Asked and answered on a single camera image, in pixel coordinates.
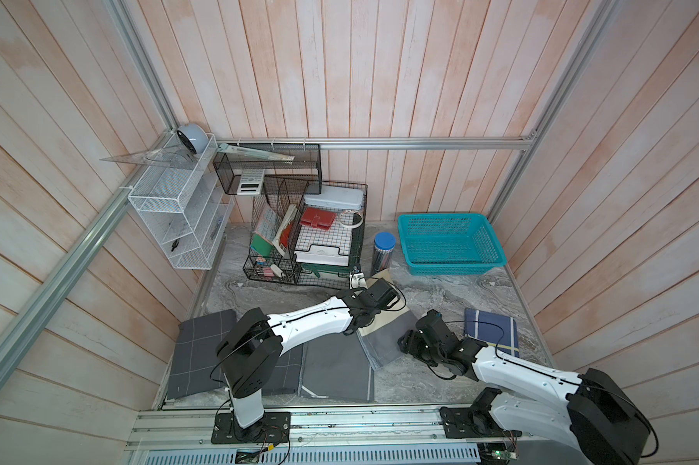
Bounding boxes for white wire wall shelf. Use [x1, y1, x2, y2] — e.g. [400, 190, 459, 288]
[128, 134, 233, 270]

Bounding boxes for teal plastic basket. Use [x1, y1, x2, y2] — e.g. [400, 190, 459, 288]
[398, 213, 507, 276]

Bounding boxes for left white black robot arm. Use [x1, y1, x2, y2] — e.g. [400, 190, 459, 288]
[211, 279, 407, 430]

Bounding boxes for black wire hanging basket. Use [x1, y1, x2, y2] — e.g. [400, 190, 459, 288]
[212, 142, 324, 196]

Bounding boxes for clear triangle ruler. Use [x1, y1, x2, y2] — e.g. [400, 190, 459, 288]
[102, 147, 192, 169]

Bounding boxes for blue lidded pen jar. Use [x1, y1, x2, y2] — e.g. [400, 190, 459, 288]
[372, 232, 397, 274]

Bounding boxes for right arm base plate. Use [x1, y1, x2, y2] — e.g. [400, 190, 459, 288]
[438, 407, 523, 439]

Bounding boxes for beige and grey pillowcase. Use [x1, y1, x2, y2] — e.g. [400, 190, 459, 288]
[358, 269, 417, 371]

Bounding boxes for small round grey clock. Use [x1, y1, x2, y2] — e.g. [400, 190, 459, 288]
[176, 123, 209, 156]

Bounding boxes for navy blue folded pillowcase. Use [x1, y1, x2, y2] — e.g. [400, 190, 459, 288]
[464, 308, 520, 358]

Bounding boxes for dark grey checked pillowcase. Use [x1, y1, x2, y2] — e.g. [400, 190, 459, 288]
[262, 345, 304, 395]

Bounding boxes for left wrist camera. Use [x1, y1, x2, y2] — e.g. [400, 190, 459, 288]
[349, 272, 368, 289]

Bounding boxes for red wallet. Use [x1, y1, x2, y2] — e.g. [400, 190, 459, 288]
[300, 207, 337, 231]

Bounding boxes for clear set square ruler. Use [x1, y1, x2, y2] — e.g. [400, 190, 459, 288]
[217, 143, 295, 163]

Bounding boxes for aluminium front rail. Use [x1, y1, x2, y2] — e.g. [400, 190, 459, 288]
[124, 403, 609, 451]

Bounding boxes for white calculator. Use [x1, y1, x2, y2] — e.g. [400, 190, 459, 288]
[236, 169, 266, 196]

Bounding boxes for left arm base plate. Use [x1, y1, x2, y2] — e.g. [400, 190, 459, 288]
[211, 412, 291, 445]

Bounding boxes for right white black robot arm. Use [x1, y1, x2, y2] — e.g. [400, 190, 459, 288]
[398, 310, 659, 464]

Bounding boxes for white plastic box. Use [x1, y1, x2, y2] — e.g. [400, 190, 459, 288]
[304, 185, 364, 210]

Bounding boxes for plain grey pillowcase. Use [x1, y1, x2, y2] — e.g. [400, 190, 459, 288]
[300, 333, 375, 403]

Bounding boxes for green book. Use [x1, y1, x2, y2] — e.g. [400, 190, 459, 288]
[250, 232, 274, 259]

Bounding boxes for black wire desk organizer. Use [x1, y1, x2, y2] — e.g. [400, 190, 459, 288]
[243, 176, 368, 290]

